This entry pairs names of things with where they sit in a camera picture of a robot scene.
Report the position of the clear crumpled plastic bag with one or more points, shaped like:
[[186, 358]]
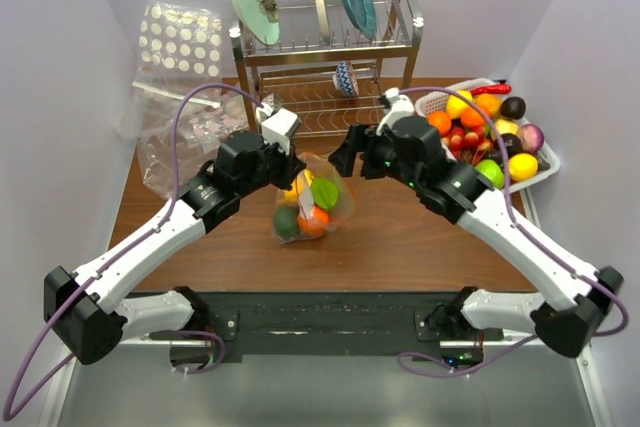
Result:
[[172, 144]]

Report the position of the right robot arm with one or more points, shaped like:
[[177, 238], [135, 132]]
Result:
[[572, 298]]

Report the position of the green apple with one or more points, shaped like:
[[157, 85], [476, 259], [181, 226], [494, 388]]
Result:
[[493, 171]]

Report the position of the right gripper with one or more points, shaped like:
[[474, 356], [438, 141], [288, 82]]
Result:
[[372, 141]]

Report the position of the blue patterned bowl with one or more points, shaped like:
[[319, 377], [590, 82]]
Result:
[[345, 80]]

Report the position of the dark green avocado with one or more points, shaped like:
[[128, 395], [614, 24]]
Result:
[[285, 222]]

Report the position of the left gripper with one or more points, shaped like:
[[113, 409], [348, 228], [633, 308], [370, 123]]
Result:
[[291, 165]]

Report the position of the red chili pepper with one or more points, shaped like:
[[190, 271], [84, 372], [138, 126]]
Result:
[[494, 89]]

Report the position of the yellow bell pepper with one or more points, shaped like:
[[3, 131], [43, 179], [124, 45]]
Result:
[[301, 183]]

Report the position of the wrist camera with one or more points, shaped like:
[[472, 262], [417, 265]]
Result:
[[396, 106], [278, 126]]

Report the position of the grey patterned bowl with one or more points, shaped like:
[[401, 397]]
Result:
[[271, 103]]

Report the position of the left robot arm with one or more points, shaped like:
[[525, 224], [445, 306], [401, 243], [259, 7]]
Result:
[[89, 308]]

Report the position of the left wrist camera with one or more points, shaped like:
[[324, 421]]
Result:
[[278, 126]]

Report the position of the polka dot plastic bag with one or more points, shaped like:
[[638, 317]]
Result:
[[179, 48]]

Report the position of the light green pepper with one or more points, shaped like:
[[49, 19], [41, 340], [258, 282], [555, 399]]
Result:
[[325, 193]]

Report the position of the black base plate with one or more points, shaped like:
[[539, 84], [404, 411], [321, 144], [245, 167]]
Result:
[[328, 323]]

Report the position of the dark mangosteen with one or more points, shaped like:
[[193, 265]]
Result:
[[512, 144], [513, 107]]

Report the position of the metal dish rack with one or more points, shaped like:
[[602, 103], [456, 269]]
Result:
[[299, 68]]

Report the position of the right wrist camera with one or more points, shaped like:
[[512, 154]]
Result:
[[396, 106]]

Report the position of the orange fruit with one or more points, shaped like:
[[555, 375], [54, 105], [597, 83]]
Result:
[[490, 103], [315, 223], [471, 117]]

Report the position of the pale yellow pear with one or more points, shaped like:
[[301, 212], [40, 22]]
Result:
[[506, 126]]

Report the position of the purple onion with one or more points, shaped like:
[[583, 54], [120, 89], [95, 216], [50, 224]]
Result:
[[531, 137]]

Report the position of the white food tray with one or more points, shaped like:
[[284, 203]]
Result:
[[549, 162]]

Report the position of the orange zip top bag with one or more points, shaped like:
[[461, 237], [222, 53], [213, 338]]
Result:
[[321, 167]]

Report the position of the small orange tangerine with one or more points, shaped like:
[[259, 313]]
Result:
[[441, 121]]

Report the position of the yellow lemon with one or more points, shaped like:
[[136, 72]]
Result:
[[522, 166], [457, 103]]

